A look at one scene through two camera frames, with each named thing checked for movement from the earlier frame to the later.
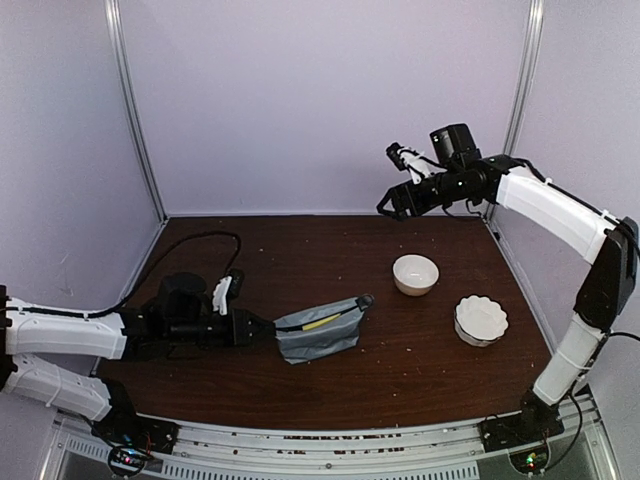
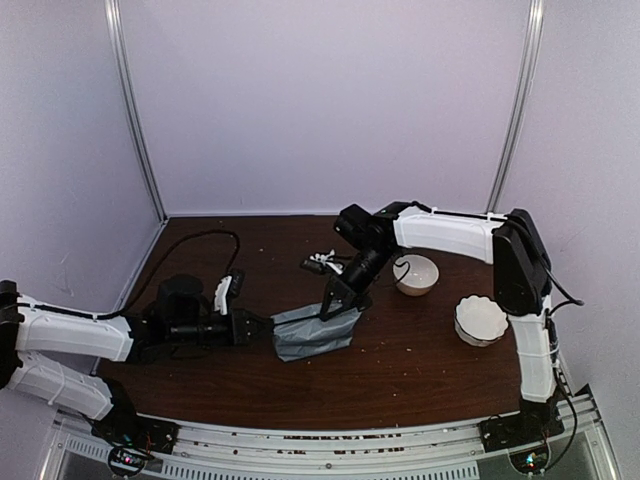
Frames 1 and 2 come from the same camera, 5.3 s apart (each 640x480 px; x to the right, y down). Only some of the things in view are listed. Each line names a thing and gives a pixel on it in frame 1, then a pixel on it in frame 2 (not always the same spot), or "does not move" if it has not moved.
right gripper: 398,193 → 336,286
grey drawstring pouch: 321,332 does not move
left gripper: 238,333 does not move
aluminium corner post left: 131,104 does not move
